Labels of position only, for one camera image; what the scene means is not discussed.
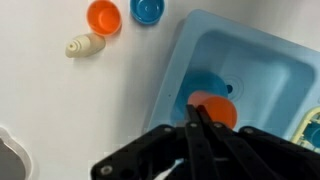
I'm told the blue toy cup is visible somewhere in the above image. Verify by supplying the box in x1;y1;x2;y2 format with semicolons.
303;120;320;150

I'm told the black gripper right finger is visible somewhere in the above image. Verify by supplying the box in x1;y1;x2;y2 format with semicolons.
196;104;320;180

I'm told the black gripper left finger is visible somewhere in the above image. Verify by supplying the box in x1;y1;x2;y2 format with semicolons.
90;104;219;180

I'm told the cream plastic bottle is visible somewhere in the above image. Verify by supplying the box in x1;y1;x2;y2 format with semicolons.
64;32;107;59

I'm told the light blue toy sink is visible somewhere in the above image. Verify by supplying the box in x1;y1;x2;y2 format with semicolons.
143;8;320;154

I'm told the orange toy pot with handle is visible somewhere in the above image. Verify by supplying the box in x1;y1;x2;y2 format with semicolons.
86;0;123;37

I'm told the blue toy plate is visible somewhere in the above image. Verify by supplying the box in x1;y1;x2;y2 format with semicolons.
171;69;230;126

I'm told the small orange plastic cup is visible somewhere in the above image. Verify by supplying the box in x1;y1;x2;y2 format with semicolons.
187;90;239;130

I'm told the blue toy pot with handle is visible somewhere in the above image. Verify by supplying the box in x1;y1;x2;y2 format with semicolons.
129;0;166;26

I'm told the yellow toy dish rack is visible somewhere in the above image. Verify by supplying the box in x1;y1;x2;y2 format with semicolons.
289;105;320;154

